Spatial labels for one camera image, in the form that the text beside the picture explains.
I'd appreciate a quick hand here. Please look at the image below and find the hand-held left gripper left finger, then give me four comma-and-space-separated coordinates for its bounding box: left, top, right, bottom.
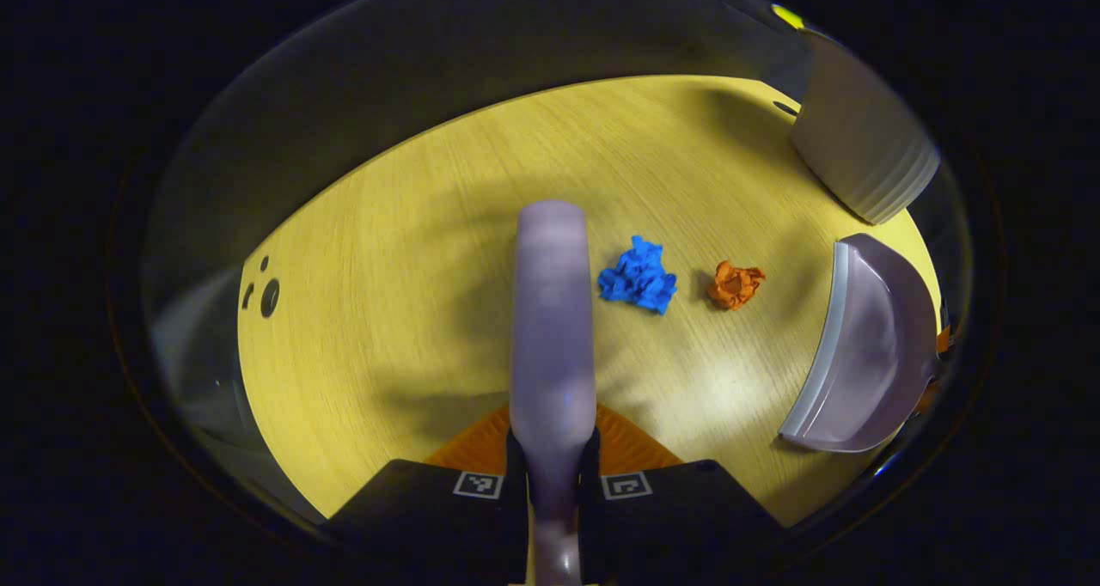
320, 406, 529, 586

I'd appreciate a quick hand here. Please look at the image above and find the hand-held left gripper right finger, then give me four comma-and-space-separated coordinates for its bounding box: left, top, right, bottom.
581, 403, 784, 586

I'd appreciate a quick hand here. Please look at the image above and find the small lilac dustpan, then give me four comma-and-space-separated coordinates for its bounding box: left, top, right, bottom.
778, 233, 943, 455

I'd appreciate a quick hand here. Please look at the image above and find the grey ribbed garbage bin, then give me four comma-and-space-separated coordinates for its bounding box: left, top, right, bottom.
791, 32, 941, 226

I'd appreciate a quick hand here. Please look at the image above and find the orange paper trash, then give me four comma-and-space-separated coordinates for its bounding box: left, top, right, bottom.
707, 260, 767, 312

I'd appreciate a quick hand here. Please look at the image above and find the blue paper trash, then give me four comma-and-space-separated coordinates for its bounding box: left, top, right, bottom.
597, 235, 679, 316

